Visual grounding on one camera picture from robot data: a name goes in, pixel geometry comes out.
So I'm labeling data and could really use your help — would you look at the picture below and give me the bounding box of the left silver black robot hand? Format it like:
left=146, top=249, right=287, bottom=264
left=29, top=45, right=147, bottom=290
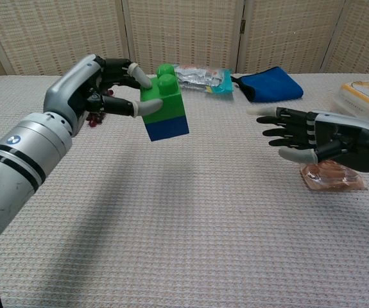
left=42, top=54, right=164, bottom=139

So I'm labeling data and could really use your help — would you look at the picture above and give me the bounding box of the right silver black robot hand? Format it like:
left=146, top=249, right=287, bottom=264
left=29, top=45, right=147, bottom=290
left=246, top=107, right=369, bottom=173

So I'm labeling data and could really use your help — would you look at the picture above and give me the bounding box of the green toy brick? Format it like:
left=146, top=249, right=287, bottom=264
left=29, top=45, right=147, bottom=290
left=139, top=64, right=187, bottom=124

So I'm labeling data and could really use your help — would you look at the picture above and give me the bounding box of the blue toy brick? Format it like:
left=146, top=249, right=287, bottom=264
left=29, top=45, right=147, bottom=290
left=143, top=114, right=191, bottom=142

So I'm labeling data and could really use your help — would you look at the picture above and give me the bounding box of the dark red grape bunch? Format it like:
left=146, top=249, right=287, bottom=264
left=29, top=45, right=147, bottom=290
left=86, top=89, right=115, bottom=128

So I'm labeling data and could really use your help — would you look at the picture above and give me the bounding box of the orange sauce pouch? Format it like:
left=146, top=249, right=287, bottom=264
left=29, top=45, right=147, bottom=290
left=299, top=159, right=368, bottom=192

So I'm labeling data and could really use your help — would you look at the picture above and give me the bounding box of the orange cat tissue pack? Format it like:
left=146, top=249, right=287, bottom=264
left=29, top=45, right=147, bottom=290
left=332, top=78, right=369, bottom=123

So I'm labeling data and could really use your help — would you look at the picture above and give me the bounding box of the folded blue cloth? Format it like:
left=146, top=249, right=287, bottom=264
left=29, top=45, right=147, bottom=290
left=230, top=66, right=304, bottom=103

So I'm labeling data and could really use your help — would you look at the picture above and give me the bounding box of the beige woven folding screen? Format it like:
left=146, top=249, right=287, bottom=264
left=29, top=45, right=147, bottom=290
left=0, top=0, right=369, bottom=77

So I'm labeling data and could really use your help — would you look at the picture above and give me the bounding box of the teal silver snack packet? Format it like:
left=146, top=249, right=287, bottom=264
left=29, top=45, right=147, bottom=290
left=173, top=64, right=235, bottom=96

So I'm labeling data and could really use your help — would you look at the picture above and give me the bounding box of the white woven tablecloth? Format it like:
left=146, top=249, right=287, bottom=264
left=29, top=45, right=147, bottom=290
left=0, top=73, right=369, bottom=308

